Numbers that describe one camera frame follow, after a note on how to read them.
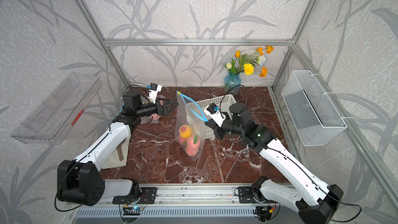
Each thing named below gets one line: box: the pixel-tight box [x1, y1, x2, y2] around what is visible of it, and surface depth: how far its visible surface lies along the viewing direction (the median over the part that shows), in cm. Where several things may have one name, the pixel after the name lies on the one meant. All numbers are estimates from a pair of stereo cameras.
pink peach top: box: [185, 146, 199, 157], surface depth 83 cm
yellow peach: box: [178, 124, 193, 138], surface depth 84 cm
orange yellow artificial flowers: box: [224, 45, 275, 78], surface depth 102 cm
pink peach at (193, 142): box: [186, 134, 201, 150], surface depth 79 cm
